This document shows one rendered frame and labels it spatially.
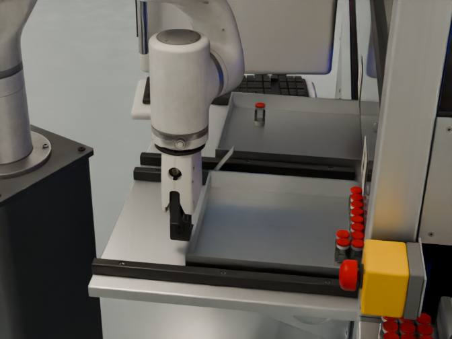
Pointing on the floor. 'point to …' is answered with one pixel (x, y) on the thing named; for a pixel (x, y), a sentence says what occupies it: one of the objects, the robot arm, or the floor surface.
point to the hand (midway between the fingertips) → (180, 227)
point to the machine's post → (406, 122)
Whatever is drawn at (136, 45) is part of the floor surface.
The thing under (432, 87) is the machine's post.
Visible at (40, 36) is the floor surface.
